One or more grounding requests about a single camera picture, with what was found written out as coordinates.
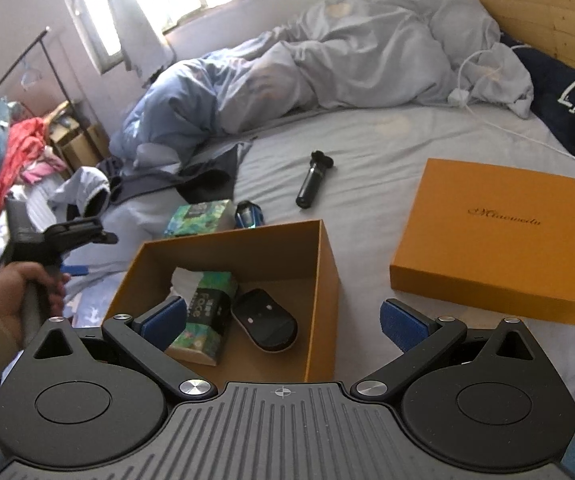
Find black blue car key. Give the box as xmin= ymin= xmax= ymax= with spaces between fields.
xmin=235 ymin=200 xmax=264 ymax=229

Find black cylindrical handle tool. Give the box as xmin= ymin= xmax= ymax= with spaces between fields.
xmin=296 ymin=151 xmax=334 ymax=209

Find navy printed pillow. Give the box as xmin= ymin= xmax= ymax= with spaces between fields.
xmin=501 ymin=34 xmax=575 ymax=156

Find white charger plug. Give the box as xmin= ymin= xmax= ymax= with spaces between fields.
xmin=448 ymin=88 xmax=471 ymax=108

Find grey blue duvet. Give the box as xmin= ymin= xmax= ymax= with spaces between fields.
xmin=109 ymin=0 xmax=534 ymax=162

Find black computer mouse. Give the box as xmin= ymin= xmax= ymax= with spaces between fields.
xmin=231 ymin=288 xmax=298 ymax=353

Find red floral blanket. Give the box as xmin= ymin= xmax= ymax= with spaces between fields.
xmin=0 ymin=117 xmax=45 ymax=213

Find white charging cable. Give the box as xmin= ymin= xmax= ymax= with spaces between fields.
xmin=455 ymin=48 xmax=575 ymax=174

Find grey jacket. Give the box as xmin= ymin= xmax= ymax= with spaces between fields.
xmin=48 ymin=142 xmax=252 ymax=221

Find brown cardboard boxes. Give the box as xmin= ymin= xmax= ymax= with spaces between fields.
xmin=43 ymin=101 xmax=109 ymax=174

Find open orange cardboard box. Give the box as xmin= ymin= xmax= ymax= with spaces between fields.
xmin=102 ymin=219 xmax=341 ymax=384

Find green tissue pack in box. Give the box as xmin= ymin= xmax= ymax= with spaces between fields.
xmin=166 ymin=268 xmax=238 ymax=366

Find black clothes rack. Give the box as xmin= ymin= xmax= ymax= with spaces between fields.
xmin=0 ymin=26 xmax=79 ymax=117

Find white radiator heater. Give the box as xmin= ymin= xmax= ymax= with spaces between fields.
xmin=10 ymin=181 xmax=56 ymax=232

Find green tissue pack on bed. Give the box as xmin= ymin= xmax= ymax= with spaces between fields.
xmin=164 ymin=200 xmax=235 ymax=238

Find orange box lid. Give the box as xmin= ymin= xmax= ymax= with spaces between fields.
xmin=389 ymin=158 xmax=575 ymax=325

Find pink garment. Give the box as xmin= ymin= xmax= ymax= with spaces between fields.
xmin=20 ymin=152 xmax=68 ymax=184

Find white hanging curtain cloth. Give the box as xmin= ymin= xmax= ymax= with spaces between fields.
xmin=107 ymin=0 xmax=176 ymax=87

